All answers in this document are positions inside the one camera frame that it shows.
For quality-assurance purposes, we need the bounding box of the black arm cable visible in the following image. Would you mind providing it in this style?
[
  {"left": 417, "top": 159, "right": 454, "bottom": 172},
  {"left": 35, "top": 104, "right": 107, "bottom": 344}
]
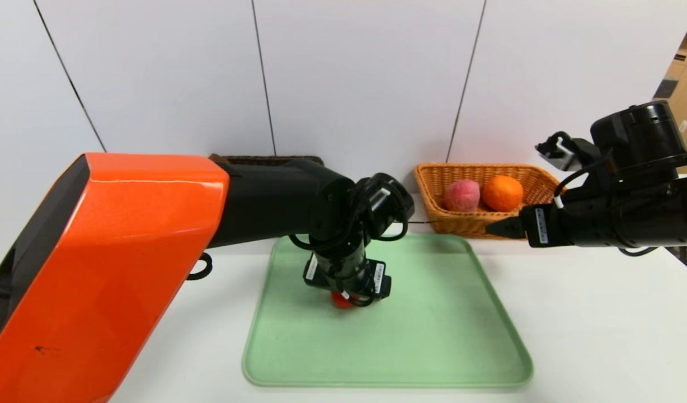
[
  {"left": 553, "top": 151, "right": 615, "bottom": 209},
  {"left": 187, "top": 252, "right": 214, "bottom": 281}
]

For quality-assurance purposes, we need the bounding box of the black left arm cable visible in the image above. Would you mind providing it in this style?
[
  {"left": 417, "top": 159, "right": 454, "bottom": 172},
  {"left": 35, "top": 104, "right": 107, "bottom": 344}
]
[{"left": 187, "top": 252, "right": 214, "bottom": 281}]

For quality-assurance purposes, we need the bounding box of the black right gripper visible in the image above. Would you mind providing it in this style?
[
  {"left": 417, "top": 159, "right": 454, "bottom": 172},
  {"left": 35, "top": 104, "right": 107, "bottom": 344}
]
[{"left": 485, "top": 202, "right": 607, "bottom": 248}]

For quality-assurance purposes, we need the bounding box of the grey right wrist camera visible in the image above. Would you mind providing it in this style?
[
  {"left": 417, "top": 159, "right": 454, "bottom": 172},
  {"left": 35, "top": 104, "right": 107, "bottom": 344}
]
[{"left": 535, "top": 132, "right": 593, "bottom": 172}]

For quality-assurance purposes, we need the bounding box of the dark brown wicker basket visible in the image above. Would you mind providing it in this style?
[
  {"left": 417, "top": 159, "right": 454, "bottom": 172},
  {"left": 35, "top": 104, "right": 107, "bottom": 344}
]
[{"left": 209, "top": 155, "right": 325, "bottom": 167}]

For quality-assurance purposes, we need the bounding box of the orange fruit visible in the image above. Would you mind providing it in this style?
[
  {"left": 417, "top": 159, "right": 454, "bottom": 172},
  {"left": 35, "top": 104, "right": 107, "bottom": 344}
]
[{"left": 483, "top": 175, "right": 524, "bottom": 212}]

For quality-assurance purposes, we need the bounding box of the light green plastic tray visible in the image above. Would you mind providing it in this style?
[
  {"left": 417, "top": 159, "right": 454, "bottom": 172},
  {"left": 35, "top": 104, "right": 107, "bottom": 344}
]
[{"left": 242, "top": 234, "right": 534, "bottom": 388}]

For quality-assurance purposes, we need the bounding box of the orange wicker basket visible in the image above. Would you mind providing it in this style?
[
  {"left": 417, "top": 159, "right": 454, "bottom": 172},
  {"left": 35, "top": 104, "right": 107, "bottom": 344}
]
[{"left": 415, "top": 163, "right": 562, "bottom": 240}]

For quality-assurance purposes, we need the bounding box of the light wooden cabinet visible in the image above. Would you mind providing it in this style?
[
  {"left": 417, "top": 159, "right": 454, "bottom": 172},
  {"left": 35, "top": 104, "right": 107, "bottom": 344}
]
[{"left": 654, "top": 6, "right": 687, "bottom": 174}]

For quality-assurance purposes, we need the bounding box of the red pink peach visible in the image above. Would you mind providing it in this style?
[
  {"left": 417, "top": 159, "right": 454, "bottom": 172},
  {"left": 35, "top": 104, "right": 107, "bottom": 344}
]
[{"left": 443, "top": 179, "right": 482, "bottom": 213}]

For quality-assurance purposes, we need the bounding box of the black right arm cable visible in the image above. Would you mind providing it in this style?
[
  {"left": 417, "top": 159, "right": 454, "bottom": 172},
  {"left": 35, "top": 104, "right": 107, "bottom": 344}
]
[{"left": 553, "top": 151, "right": 615, "bottom": 209}]

